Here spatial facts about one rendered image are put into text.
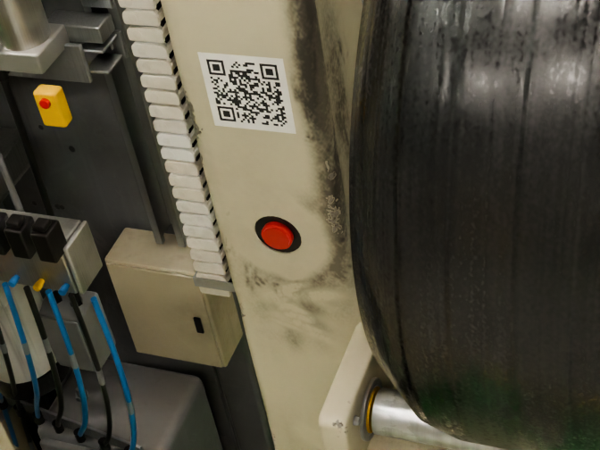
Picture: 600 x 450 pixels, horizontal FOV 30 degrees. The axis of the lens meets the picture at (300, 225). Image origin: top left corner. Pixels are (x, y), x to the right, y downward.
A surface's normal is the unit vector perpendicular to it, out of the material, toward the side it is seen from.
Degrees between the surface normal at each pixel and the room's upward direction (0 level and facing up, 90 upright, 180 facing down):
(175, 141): 90
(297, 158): 90
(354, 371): 0
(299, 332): 90
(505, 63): 50
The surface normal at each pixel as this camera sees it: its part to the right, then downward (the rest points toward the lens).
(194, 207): -0.33, 0.66
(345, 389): -0.14, -0.74
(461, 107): -0.36, 0.13
